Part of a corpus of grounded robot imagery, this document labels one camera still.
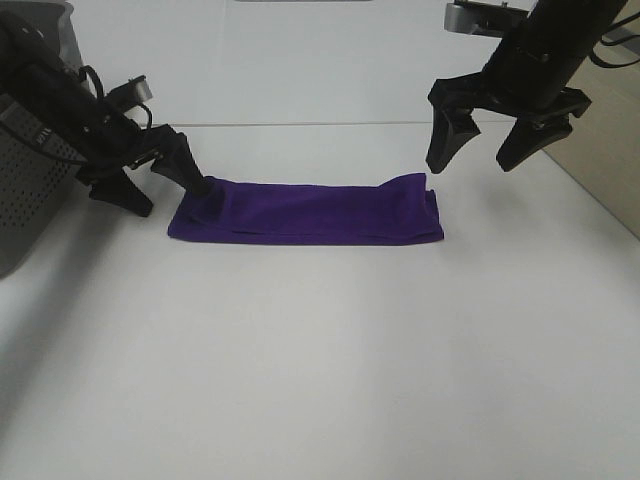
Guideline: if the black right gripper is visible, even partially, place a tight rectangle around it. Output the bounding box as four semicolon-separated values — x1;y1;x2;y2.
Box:
426;72;592;174

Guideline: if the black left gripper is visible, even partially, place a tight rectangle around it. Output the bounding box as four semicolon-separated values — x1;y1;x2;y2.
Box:
75;112;210;218

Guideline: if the purple towel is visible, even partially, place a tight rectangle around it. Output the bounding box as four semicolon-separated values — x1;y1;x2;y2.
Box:
168;173;445;246

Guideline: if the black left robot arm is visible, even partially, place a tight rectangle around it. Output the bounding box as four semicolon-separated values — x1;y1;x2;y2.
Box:
1;10;210;217

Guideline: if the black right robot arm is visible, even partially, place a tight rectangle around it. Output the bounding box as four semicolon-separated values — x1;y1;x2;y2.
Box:
426;1;625;174

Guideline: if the grey perforated plastic basket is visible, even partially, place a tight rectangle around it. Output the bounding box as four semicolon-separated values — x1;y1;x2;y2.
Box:
1;1;83;277

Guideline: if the beige plastic bin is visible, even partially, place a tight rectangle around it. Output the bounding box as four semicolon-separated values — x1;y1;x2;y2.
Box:
545;60;639;235

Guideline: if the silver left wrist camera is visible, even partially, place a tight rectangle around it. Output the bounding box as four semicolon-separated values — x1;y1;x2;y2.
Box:
105;75;153;111

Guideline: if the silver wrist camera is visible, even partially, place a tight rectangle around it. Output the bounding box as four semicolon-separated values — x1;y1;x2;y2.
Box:
105;75;153;111
444;0;529;38

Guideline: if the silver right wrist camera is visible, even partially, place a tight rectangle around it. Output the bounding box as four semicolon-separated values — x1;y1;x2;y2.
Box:
444;0;529;38

